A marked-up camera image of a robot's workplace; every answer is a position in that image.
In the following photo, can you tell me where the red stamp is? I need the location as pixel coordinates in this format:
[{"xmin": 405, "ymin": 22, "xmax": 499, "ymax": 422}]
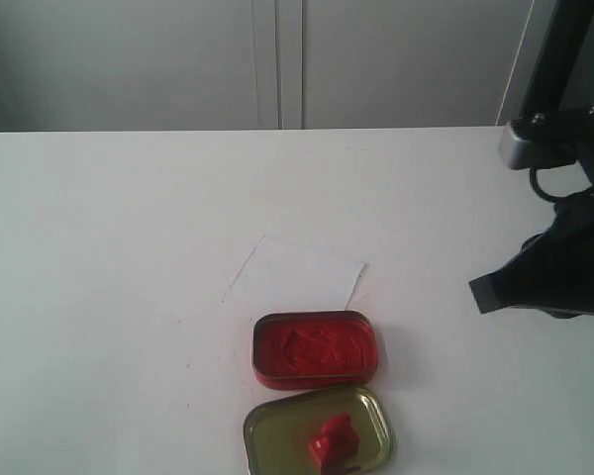
[{"xmin": 309, "ymin": 414, "xmax": 360, "ymax": 473}]

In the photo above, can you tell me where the red ink pad tin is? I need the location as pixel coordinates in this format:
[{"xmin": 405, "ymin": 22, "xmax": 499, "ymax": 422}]
[{"xmin": 251, "ymin": 310, "xmax": 379, "ymax": 391}]

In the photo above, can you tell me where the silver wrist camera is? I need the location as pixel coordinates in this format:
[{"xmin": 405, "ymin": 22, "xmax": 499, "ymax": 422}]
[{"xmin": 498, "ymin": 120, "xmax": 575, "ymax": 170}]

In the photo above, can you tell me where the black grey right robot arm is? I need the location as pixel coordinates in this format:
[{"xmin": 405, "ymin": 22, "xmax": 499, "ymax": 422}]
[{"xmin": 469, "ymin": 106, "xmax": 594, "ymax": 319}]

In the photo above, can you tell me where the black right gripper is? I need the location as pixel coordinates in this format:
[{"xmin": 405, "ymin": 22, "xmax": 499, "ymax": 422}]
[{"xmin": 468, "ymin": 197, "xmax": 594, "ymax": 320}]

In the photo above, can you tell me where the white cabinet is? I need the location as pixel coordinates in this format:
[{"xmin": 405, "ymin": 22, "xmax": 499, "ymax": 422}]
[{"xmin": 0, "ymin": 1, "xmax": 552, "ymax": 132}]

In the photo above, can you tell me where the gold tin lid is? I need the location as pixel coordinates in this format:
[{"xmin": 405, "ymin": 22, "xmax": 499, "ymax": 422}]
[{"xmin": 244, "ymin": 385, "xmax": 394, "ymax": 474}]

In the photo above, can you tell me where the dark vertical post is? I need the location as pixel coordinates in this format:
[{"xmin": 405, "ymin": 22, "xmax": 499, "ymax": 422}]
[{"xmin": 519, "ymin": 0, "xmax": 594, "ymax": 116}]

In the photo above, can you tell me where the white paper sheet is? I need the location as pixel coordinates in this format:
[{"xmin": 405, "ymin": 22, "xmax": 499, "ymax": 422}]
[{"xmin": 223, "ymin": 236, "xmax": 367, "ymax": 315}]

